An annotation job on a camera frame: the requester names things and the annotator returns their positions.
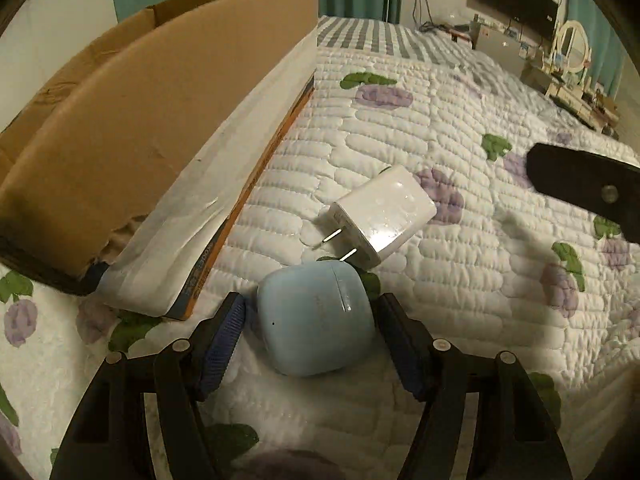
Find white dressing table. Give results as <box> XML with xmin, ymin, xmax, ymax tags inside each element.
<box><xmin>545</xmin><ymin>67</ymin><xmax>621</xmax><ymax>136</ymax></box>

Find white oval mirror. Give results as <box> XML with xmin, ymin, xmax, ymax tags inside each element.
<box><xmin>552</xmin><ymin>20</ymin><xmax>593</xmax><ymax>76</ymax></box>

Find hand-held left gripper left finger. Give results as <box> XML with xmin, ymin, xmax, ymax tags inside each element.
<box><xmin>47</xmin><ymin>291</ymin><xmax>247</xmax><ymax>480</ymax></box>

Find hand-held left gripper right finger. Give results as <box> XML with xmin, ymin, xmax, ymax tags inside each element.
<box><xmin>375</xmin><ymin>292</ymin><xmax>573</xmax><ymax>480</ymax></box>

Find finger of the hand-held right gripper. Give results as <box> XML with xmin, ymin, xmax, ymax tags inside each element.
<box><xmin>527</xmin><ymin>142</ymin><xmax>640</xmax><ymax>243</ymax></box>

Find white floral quilt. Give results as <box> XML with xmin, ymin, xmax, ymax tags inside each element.
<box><xmin>0</xmin><ymin>47</ymin><xmax>640</xmax><ymax>480</ymax></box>

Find light blue earbud case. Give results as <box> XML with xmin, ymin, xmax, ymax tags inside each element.
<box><xmin>256</xmin><ymin>260</ymin><xmax>377</xmax><ymax>377</ymax></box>

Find grey refrigerator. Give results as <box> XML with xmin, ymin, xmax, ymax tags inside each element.
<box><xmin>475</xmin><ymin>25</ymin><xmax>531</xmax><ymax>68</ymax></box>

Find white cube charger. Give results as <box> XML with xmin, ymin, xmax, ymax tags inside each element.
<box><xmin>312</xmin><ymin>164</ymin><xmax>437</xmax><ymax>269</ymax></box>

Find brown cardboard box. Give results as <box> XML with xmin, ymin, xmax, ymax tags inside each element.
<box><xmin>0</xmin><ymin>0</ymin><xmax>321</xmax><ymax>321</ymax></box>

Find grey gingham blanket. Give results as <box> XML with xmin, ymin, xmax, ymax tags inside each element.
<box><xmin>315</xmin><ymin>15</ymin><xmax>506</xmax><ymax>68</ymax></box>

